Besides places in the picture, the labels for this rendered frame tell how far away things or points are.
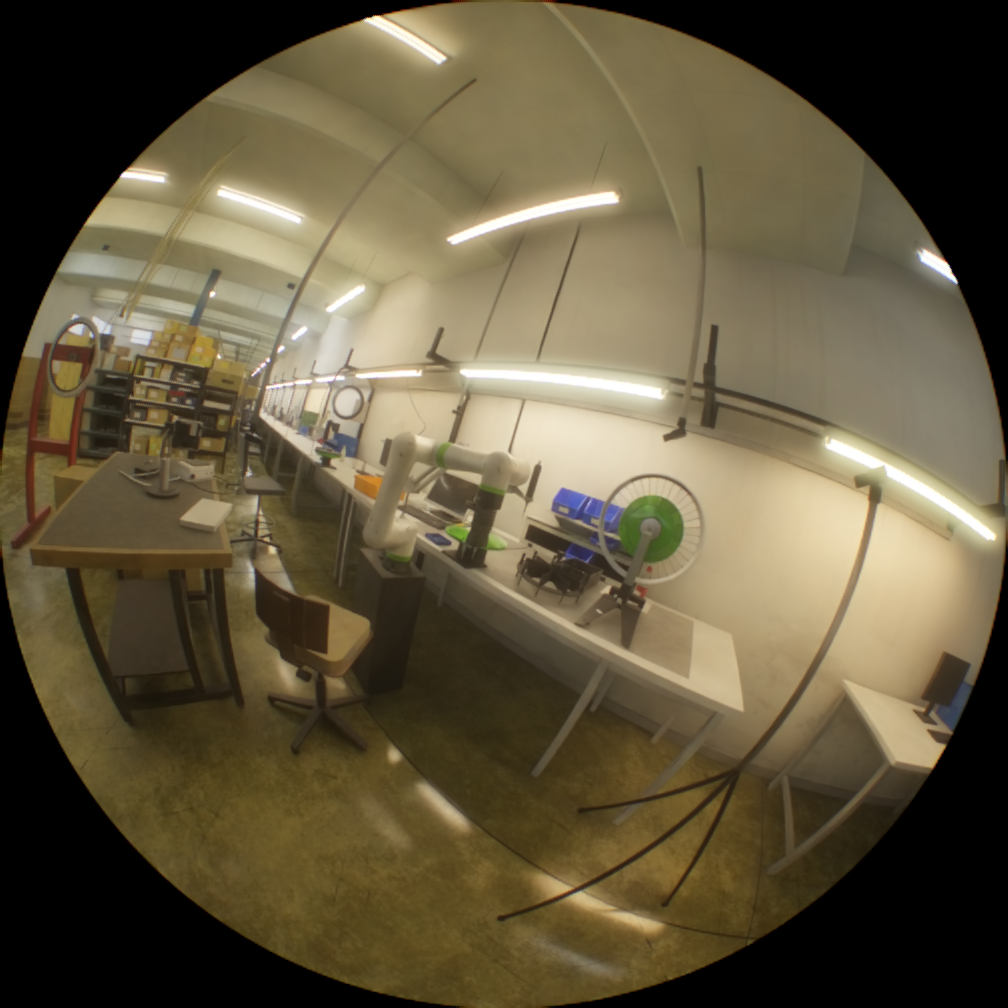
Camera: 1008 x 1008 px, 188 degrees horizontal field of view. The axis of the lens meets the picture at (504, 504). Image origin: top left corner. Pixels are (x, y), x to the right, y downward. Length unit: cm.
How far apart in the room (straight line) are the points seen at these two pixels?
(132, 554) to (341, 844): 120
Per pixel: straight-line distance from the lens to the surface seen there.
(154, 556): 106
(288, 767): 164
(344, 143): 337
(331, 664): 122
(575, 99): 303
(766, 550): 207
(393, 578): 146
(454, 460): 125
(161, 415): 633
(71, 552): 113
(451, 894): 147
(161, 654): 178
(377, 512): 131
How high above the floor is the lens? 144
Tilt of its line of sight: 7 degrees down
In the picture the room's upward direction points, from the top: 17 degrees clockwise
